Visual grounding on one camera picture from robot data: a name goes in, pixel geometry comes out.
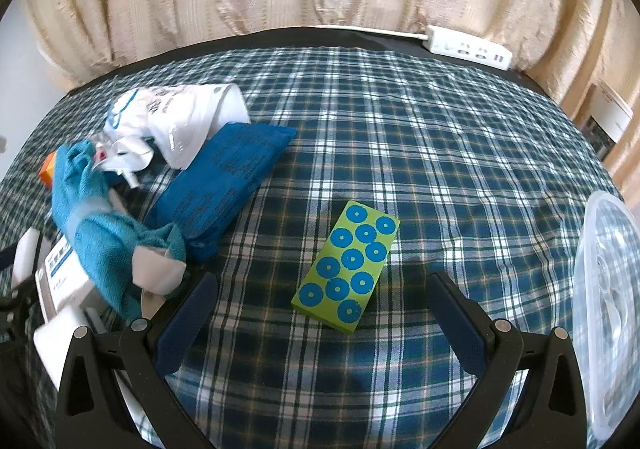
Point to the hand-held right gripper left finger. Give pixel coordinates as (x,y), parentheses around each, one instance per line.
(185,324)

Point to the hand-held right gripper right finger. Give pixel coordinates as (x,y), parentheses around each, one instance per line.
(460,329)

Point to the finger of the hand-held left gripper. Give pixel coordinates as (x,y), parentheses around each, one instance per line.
(10,304)

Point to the white medicine box blue stripe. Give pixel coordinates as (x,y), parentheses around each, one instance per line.
(62,274)

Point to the teal cloth bandage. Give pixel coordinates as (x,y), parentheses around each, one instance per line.
(100,239)

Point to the green box with blue dots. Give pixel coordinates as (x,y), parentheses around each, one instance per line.
(345,274)

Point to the orange yellow toy brick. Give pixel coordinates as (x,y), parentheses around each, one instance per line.
(47,172)

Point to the blue food packet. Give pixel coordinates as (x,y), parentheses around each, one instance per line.
(215,189)

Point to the clear plastic bowl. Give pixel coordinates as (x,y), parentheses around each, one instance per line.
(600,279)

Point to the white printed plastic bag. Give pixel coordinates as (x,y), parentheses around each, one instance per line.
(185,119)

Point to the blue plaid tablecloth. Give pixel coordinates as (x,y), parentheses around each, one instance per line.
(400,154)

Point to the white tower fan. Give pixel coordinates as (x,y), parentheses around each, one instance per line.
(607,114)

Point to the white power strip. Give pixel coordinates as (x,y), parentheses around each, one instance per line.
(465,49)

